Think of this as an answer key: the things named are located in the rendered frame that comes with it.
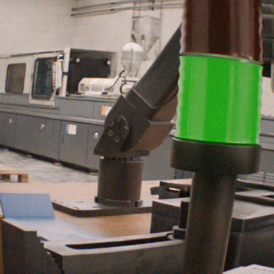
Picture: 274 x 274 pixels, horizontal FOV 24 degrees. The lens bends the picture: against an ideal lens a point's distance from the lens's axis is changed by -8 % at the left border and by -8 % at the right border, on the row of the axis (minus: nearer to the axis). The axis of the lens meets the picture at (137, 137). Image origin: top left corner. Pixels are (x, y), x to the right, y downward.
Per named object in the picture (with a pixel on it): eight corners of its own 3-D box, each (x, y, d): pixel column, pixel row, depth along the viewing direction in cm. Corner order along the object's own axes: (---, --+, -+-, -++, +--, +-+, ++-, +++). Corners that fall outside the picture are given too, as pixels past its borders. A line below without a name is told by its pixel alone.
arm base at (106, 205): (189, 158, 101) (156, 152, 106) (79, 158, 88) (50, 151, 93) (183, 209, 101) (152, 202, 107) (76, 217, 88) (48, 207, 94)
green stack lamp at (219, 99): (215, 135, 31) (219, 64, 31) (275, 144, 28) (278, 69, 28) (155, 134, 28) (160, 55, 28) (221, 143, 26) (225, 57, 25)
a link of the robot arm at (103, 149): (164, 117, 98) (132, 114, 102) (129, 116, 91) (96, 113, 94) (161, 161, 99) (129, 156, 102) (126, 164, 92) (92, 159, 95)
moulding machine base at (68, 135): (-20, 143, 1178) (-17, 92, 1172) (22, 144, 1240) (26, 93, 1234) (171, 195, 744) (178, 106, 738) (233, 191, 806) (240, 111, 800)
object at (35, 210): (48, 217, 75) (48, 192, 75) (126, 248, 63) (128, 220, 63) (-2, 216, 71) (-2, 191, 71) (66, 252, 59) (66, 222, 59)
